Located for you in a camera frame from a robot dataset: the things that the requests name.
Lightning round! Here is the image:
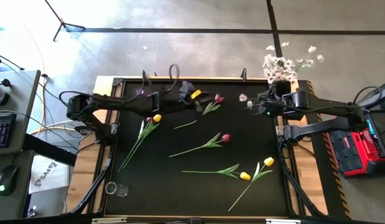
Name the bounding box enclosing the yellow artificial tulip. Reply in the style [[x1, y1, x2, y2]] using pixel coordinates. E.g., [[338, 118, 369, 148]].
[[118, 113, 163, 173], [181, 163, 252, 182], [228, 157, 275, 212]]

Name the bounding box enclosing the white printed paper sheet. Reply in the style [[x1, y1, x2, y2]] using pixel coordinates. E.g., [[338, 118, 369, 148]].
[[28, 154, 71, 195]]

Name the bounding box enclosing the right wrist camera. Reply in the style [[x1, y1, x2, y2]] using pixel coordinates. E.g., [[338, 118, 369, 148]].
[[274, 80, 292, 95]]

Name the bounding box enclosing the black hazard-striped floor strip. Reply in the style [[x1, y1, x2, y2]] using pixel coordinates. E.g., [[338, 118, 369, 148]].
[[298, 80, 351, 220]]

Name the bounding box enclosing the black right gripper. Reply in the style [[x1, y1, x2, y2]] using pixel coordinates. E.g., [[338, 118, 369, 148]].
[[243, 90, 287, 119]]

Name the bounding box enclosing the red and black toolbox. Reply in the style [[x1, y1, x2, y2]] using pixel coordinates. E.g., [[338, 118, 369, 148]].
[[329, 108, 385, 179]]

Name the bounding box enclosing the black backlit keyboard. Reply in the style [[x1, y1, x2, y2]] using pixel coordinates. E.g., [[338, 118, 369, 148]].
[[0, 113, 18, 149]]

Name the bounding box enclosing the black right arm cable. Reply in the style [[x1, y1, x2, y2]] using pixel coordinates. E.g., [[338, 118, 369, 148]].
[[353, 85, 384, 108]]

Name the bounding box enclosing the clear glass cup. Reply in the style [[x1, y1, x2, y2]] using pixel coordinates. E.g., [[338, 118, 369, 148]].
[[105, 182, 130, 198]]

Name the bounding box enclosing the grey desk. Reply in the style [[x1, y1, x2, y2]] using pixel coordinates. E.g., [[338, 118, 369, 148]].
[[0, 70, 42, 220]]

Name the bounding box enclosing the yellow cable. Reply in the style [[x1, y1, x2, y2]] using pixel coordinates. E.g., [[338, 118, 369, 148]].
[[29, 77, 69, 138]]

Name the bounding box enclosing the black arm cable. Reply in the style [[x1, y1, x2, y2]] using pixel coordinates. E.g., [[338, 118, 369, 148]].
[[168, 63, 181, 93], [353, 85, 384, 108]]

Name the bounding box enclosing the black computer mouse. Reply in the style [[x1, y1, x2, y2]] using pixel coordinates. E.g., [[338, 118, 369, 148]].
[[0, 164, 19, 197]]

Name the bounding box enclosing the black frame strut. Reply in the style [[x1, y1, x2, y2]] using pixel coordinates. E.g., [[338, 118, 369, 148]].
[[69, 157, 114, 215], [284, 167, 327, 218]]

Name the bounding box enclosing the black tripod stand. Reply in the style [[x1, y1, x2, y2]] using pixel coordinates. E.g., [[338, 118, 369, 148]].
[[44, 0, 87, 42]]

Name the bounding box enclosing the silver table bracket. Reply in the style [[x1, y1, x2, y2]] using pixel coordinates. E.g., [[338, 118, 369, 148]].
[[265, 218, 302, 224], [91, 217, 128, 224]]

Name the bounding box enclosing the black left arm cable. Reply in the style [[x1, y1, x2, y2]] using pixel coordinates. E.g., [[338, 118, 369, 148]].
[[168, 63, 181, 93]]

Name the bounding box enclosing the black table mat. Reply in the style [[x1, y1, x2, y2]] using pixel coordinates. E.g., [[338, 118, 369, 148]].
[[104, 80, 289, 217]]

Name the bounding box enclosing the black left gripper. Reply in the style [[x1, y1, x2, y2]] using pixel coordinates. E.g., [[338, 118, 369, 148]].
[[176, 91, 216, 113]]

